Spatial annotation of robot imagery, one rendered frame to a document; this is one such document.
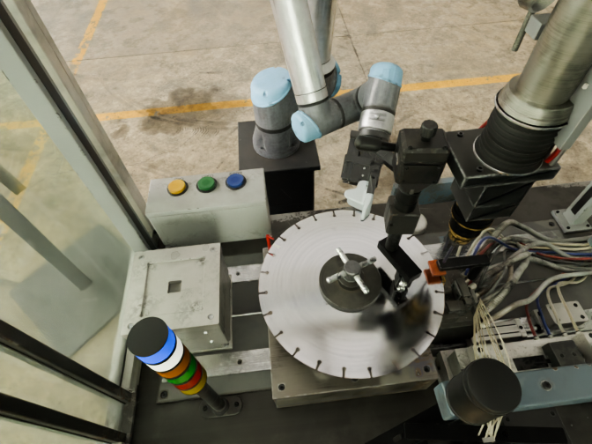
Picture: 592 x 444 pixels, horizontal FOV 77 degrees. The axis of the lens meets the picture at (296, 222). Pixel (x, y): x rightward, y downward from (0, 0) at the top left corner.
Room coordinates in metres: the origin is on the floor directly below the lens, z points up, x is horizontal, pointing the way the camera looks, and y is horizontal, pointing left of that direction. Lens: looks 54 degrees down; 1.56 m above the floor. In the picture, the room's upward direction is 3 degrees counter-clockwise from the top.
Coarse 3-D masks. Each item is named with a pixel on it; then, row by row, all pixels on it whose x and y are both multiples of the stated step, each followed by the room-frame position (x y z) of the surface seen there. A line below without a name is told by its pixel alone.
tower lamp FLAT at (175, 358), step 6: (180, 342) 0.16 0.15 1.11; (174, 348) 0.14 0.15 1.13; (180, 348) 0.15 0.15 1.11; (174, 354) 0.14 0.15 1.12; (180, 354) 0.14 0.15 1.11; (168, 360) 0.13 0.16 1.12; (174, 360) 0.14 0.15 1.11; (180, 360) 0.14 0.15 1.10; (150, 366) 0.13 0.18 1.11; (156, 366) 0.13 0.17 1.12; (162, 366) 0.13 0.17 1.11; (168, 366) 0.13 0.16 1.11; (174, 366) 0.13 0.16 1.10; (162, 372) 0.13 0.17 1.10
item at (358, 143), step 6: (360, 138) 0.38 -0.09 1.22; (366, 138) 0.38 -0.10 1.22; (372, 138) 0.38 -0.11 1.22; (378, 138) 0.38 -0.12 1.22; (354, 144) 0.38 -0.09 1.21; (360, 144) 0.37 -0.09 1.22; (366, 144) 0.37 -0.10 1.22; (372, 144) 0.37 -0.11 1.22; (378, 144) 0.37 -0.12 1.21; (384, 144) 0.37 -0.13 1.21; (390, 144) 0.37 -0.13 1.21; (360, 150) 0.37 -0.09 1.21; (366, 150) 0.37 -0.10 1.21; (372, 150) 0.37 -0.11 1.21; (378, 150) 0.37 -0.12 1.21; (384, 150) 0.37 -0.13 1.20; (390, 150) 0.37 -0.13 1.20
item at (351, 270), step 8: (344, 256) 0.33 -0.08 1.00; (344, 264) 0.31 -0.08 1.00; (352, 264) 0.31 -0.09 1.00; (360, 264) 0.31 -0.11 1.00; (368, 264) 0.31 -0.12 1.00; (344, 272) 0.30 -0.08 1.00; (352, 272) 0.29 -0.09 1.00; (328, 280) 0.29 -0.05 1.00; (352, 280) 0.29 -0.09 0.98; (360, 280) 0.28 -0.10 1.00
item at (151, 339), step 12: (144, 324) 0.16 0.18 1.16; (156, 324) 0.16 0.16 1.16; (132, 336) 0.15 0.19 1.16; (144, 336) 0.15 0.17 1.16; (156, 336) 0.15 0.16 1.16; (168, 336) 0.15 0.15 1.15; (132, 348) 0.14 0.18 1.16; (144, 348) 0.14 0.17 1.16; (156, 348) 0.14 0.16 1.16; (168, 348) 0.14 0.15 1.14; (144, 360) 0.13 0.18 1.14; (156, 360) 0.13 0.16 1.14
